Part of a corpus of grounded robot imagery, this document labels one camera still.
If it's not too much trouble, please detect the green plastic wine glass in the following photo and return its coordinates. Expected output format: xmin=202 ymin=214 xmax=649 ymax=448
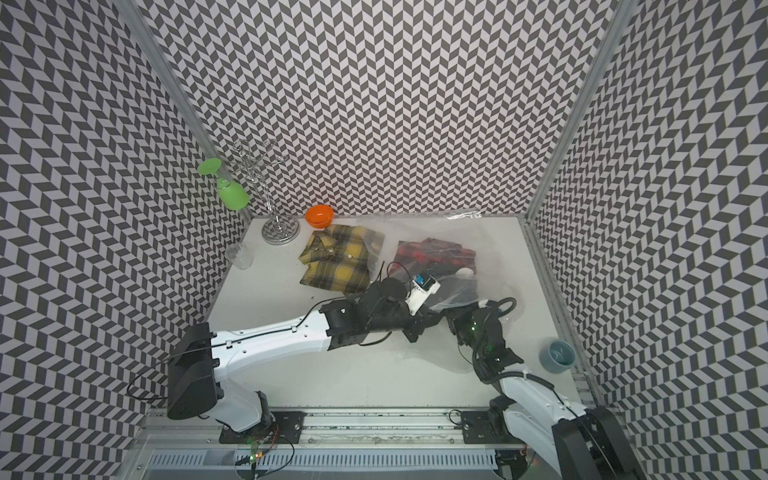
xmin=197 ymin=158 xmax=250 ymax=211

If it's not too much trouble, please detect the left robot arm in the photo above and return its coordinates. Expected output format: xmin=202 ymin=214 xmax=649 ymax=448
xmin=166 ymin=274 xmax=441 ymax=433

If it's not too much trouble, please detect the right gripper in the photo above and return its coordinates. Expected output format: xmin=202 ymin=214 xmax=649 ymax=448
xmin=445 ymin=305 xmax=486 ymax=357

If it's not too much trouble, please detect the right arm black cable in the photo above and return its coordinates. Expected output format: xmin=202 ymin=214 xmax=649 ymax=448
xmin=473 ymin=296 xmax=613 ymax=475

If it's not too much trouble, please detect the orange bowl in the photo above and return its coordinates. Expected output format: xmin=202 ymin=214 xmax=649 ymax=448
xmin=304 ymin=204 xmax=334 ymax=230

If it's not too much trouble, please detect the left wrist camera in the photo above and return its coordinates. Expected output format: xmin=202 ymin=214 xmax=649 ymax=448
xmin=406 ymin=274 xmax=441 ymax=316

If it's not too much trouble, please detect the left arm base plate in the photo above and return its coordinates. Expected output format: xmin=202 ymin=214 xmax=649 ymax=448
xmin=219 ymin=410 xmax=306 ymax=445

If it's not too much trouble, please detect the chrome glass holder stand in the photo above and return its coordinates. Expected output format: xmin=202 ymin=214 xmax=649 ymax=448
xmin=234 ymin=139 xmax=300 ymax=246

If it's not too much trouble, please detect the clear plastic vacuum bag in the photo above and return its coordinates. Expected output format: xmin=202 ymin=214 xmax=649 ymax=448
xmin=360 ymin=210 xmax=525 ymax=374

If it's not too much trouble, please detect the teal mug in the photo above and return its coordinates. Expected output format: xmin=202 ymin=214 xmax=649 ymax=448
xmin=539 ymin=339 xmax=577 ymax=374

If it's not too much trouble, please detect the yellow plaid shirt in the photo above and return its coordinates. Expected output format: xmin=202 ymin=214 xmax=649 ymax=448
xmin=299 ymin=224 xmax=385 ymax=295

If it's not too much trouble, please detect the red black plaid shirt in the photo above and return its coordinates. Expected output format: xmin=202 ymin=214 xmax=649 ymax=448
xmin=394 ymin=238 xmax=477 ymax=278

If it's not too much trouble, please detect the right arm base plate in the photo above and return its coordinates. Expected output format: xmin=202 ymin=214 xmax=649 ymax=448
xmin=459 ymin=409 xmax=543 ymax=445

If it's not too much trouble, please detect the aluminium front rail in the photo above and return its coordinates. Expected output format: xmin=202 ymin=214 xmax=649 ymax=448
xmin=128 ymin=406 xmax=526 ymax=455

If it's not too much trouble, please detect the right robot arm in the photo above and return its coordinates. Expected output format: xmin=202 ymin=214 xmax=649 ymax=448
xmin=443 ymin=301 xmax=645 ymax=479

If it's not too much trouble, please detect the clear glass cup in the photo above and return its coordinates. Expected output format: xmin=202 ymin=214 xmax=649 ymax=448
xmin=225 ymin=243 xmax=254 ymax=270

